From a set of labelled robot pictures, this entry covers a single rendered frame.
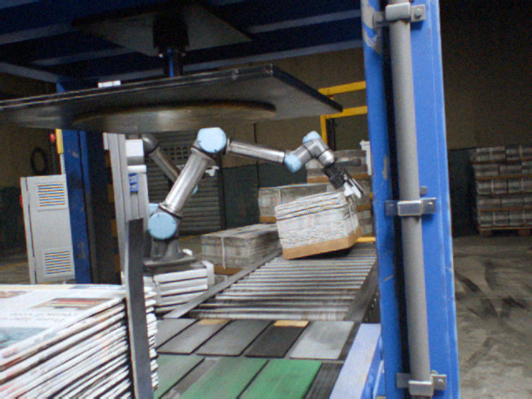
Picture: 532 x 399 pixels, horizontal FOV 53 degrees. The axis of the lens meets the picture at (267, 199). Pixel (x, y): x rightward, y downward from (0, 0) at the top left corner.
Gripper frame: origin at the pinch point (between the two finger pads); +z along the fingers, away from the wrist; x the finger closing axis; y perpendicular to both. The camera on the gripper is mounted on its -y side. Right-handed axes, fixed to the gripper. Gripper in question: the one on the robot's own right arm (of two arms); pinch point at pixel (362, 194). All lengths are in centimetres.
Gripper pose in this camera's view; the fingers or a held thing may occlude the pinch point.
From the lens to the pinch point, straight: 234.4
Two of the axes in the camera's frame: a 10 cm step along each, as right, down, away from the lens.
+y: -7.3, 6.2, 3.0
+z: 6.1, 7.8, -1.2
